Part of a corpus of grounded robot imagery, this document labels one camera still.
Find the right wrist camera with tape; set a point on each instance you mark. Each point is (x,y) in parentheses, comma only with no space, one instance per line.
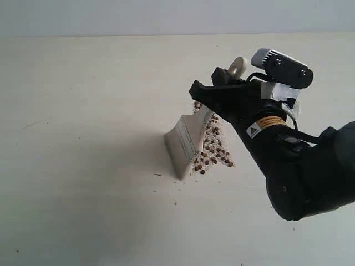
(283,78)

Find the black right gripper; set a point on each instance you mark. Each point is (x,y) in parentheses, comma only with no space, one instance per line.
(238,102)

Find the white paint brush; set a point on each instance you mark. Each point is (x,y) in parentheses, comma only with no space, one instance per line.
(184,140)

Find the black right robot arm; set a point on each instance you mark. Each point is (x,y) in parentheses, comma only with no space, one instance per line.
(305,175)

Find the scattered rice and brown pellets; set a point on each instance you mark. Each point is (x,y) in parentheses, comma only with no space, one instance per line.
(214,148)

